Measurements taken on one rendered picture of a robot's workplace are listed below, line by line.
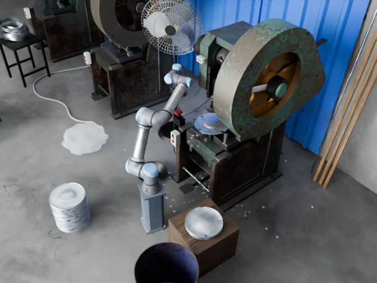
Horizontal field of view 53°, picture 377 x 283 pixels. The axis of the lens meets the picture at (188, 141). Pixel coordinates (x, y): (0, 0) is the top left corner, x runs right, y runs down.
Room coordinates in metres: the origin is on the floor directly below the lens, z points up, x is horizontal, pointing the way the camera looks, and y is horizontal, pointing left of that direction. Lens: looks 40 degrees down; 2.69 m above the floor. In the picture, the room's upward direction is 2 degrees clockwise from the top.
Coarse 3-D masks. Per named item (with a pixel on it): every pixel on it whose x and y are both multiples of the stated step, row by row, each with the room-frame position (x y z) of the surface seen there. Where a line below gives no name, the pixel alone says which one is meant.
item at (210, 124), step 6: (204, 114) 2.63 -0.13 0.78; (210, 114) 2.63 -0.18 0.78; (198, 120) 2.54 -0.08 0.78; (204, 120) 2.54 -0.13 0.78; (210, 120) 2.54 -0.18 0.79; (216, 120) 2.54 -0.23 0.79; (198, 126) 2.46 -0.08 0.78; (204, 126) 2.46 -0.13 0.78; (210, 126) 2.45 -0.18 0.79; (216, 126) 2.46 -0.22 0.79; (222, 126) 2.47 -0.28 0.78; (204, 132) 2.38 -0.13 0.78; (210, 132) 2.39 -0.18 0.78; (216, 132) 2.39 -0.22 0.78
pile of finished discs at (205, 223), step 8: (200, 208) 1.93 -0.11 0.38; (208, 208) 1.93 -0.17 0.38; (192, 216) 1.85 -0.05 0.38; (200, 216) 1.85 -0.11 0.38; (208, 216) 1.85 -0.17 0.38; (216, 216) 1.86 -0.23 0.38; (192, 224) 1.77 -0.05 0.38; (200, 224) 1.77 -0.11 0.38; (208, 224) 1.77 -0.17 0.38; (216, 224) 1.78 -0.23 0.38; (192, 232) 1.70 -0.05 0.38; (200, 232) 1.70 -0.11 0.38; (208, 232) 1.70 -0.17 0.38; (216, 232) 1.70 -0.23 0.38
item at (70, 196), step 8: (64, 184) 2.20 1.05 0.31; (72, 184) 2.21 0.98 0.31; (56, 192) 2.11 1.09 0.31; (64, 192) 2.11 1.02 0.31; (72, 192) 2.11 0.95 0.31; (80, 192) 2.12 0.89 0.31; (56, 200) 2.02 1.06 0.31; (64, 200) 2.02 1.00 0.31; (72, 200) 2.03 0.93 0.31; (80, 200) 2.03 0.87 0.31; (64, 208) 1.94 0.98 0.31
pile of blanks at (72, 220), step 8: (56, 208) 1.94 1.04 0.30; (72, 208) 1.96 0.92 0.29; (80, 208) 1.99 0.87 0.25; (88, 208) 2.11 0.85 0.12; (56, 216) 1.96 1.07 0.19; (64, 216) 1.93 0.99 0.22; (72, 216) 1.95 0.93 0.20; (80, 216) 1.98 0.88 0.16; (88, 216) 2.06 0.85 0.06; (64, 224) 1.93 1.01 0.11; (72, 224) 1.94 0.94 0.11; (80, 224) 1.98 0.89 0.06
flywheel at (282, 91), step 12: (276, 60) 2.30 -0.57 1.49; (288, 60) 2.39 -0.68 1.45; (264, 72) 2.24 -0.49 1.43; (288, 72) 2.41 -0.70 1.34; (264, 84) 2.20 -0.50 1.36; (276, 84) 2.16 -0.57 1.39; (288, 84) 2.43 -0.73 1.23; (252, 96) 2.22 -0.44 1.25; (264, 96) 2.26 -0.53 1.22; (276, 96) 2.16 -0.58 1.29; (288, 96) 2.39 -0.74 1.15; (252, 108) 2.20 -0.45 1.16; (264, 108) 2.28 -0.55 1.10; (276, 108) 2.34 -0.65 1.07
